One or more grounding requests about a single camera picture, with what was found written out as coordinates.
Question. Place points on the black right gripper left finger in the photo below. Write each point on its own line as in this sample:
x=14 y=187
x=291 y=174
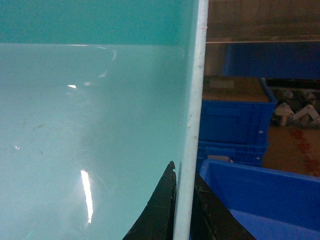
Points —
x=156 y=222

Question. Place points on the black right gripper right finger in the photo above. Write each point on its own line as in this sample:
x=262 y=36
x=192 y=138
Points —
x=210 y=218

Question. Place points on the turquoise plastic tray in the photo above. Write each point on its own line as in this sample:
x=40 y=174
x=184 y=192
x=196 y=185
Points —
x=96 y=98

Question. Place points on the large blue plastic bin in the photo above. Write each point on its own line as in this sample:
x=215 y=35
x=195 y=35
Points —
x=270 y=204

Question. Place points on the brown cardboard box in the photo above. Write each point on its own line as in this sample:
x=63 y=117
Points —
x=294 y=150

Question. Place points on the blue stacked crate with cardboard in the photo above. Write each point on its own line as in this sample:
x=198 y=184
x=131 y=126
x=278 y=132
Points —
x=236 y=110

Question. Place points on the expandable roller conveyor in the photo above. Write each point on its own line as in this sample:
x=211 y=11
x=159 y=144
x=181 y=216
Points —
x=298 y=102

